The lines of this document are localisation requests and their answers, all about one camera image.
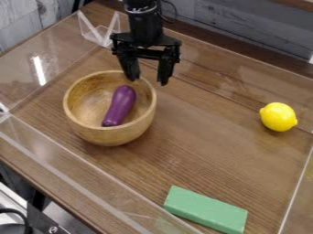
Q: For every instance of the green rectangular block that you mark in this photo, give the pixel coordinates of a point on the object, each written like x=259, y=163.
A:
x=206, y=211

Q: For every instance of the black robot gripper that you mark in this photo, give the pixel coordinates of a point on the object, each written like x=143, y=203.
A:
x=144, y=42

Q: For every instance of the brown wooden bowl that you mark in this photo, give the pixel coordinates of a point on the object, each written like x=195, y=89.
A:
x=85, y=103

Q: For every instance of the clear acrylic tray wall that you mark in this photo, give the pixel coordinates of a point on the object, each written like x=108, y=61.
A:
x=101, y=201

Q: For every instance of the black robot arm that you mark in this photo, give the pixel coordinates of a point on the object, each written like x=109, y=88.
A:
x=142, y=4

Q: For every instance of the yellow toy lemon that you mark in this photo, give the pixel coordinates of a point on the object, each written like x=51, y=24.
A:
x=278, y=116

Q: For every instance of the purple toy eggplant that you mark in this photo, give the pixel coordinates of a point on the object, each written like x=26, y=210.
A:
x=120, y=105

